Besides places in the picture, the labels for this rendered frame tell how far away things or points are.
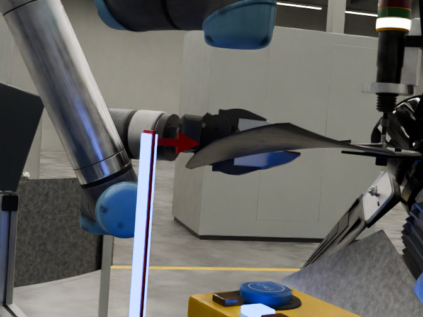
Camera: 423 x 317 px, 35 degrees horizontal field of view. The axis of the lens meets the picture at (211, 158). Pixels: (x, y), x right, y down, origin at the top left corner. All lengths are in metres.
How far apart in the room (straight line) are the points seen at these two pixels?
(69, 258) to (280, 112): 4.62
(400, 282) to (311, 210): 6.43
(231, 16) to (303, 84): 6.49
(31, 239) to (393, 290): 1.91
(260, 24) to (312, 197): 6.60
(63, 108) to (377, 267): 0.45
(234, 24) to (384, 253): 0.37
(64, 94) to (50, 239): 1.81
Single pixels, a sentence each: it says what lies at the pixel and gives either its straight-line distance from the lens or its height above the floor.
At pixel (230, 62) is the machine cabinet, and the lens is 6.93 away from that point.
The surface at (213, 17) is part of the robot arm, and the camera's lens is 0.71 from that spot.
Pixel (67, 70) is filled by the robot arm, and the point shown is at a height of 1.26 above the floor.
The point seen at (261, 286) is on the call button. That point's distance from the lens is 0.53.
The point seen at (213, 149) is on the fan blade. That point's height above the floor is 1.17.
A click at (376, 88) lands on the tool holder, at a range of 0.91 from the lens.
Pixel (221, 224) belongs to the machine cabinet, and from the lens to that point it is 6.99.
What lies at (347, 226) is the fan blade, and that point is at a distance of 1.03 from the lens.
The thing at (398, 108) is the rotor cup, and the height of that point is 1.24.
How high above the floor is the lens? 1.20
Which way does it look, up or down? 3 degrees down
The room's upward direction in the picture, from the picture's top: 4 degrees clockwise
